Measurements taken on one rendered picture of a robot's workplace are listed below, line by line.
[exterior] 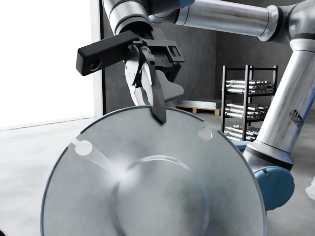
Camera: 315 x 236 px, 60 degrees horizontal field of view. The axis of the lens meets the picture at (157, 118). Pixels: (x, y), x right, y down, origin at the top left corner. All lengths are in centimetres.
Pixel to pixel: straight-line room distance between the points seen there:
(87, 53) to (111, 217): 24
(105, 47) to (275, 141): 45
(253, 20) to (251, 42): 722
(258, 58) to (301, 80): 719
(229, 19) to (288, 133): 32
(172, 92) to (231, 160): 14
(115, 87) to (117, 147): 511
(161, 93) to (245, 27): 44
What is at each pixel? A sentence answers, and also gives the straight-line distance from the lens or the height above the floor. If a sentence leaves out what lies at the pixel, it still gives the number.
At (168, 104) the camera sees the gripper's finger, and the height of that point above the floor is 83.
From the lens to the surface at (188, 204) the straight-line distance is 37.
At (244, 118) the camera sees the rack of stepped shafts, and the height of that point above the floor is 43.
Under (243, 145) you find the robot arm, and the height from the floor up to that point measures 68.
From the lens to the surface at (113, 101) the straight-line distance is 547.
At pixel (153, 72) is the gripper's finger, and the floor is 88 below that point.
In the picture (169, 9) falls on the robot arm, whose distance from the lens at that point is 63.
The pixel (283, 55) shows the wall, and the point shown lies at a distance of 769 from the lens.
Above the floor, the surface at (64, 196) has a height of 73.
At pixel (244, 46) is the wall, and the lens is 809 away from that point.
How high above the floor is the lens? 88
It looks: 10 degrees down
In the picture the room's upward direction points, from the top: straight up
